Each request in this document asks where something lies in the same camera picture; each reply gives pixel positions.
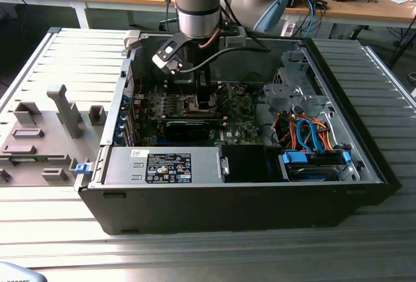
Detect black graphics card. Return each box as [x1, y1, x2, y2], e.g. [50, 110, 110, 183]
[164, 118, 211, 142]

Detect black camera cable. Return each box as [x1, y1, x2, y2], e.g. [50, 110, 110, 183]
[179, 46, 271, 73]

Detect CPU socket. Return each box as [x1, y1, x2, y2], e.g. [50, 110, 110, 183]
[180, 94, 219, 117]

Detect orange red wire bundle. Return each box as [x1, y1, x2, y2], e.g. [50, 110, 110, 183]
[274, 114, 337, 153]

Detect hard disk in blue carrier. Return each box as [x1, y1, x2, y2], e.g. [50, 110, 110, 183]
[278, 149, 356, 183]

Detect silver metal drive cage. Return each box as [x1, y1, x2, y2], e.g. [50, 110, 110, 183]
[262, 50, 330, 116]

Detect blue hanging cable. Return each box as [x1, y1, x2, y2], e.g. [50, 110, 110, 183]
[304, 0, 322, 38]

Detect gray rounded object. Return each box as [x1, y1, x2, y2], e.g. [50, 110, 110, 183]
[0, 260, 45, 282]

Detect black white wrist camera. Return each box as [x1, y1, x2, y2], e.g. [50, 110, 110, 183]
[151, 32, 196, 75]

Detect thin red wire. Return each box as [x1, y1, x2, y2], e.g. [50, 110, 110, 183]
[133, 78, 146, 97]

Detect black plastic shroud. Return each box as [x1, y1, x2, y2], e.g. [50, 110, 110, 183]
[223, 144, 282, 184]

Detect green motherboard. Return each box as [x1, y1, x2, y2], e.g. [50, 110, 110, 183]
[129, 82, 265, 148]

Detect gray parts rack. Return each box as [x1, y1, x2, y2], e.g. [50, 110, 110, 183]
[0, 83, 109, 188]

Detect blue flat cable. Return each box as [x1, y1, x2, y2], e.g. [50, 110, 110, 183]
[296, 118, 315, 153]
[307, 118, 329, 153]

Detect metal socket cover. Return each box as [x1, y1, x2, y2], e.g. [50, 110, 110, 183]
[211, 82, 237, 116]

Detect black PC case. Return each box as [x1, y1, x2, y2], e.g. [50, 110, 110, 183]
[77, 30, 402, 236]

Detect silver power supply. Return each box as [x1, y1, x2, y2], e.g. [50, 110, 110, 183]
[103, 146, 230, 185]

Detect gray wrist camera box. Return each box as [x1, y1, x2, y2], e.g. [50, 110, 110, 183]
[224, 25, 247, 48]

